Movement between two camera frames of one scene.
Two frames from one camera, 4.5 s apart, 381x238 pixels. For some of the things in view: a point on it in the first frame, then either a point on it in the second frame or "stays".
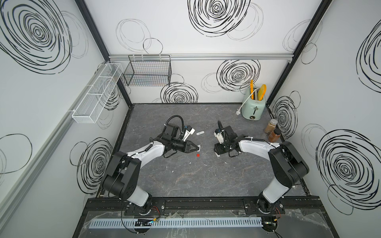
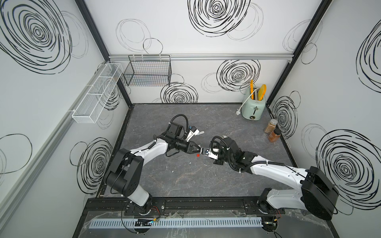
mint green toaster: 253,109 stays
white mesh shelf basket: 87,111 stays
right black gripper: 218,150 → 216,161
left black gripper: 186,148 stays
